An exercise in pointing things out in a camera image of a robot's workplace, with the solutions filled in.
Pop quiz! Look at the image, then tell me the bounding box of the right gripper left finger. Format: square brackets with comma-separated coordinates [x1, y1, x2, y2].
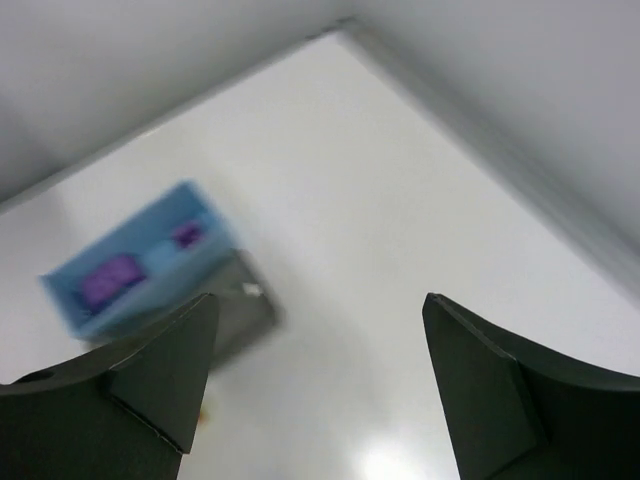
[1, 294, 219, 479]

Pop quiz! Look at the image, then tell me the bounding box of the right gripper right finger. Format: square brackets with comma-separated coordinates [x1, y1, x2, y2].
[422, 293, 639, 479]

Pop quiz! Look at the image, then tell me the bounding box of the purple round lego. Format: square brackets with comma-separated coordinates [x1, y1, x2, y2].
[81, 254, 146, 312]
[171, 221, 206, 249]

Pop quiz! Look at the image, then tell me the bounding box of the smoky grey plastic container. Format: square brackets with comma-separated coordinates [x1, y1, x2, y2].
[204, 250, 280, 371]

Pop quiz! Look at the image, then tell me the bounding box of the light blue plastic container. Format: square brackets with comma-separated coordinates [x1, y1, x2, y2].
[40, 181, 235, 341]

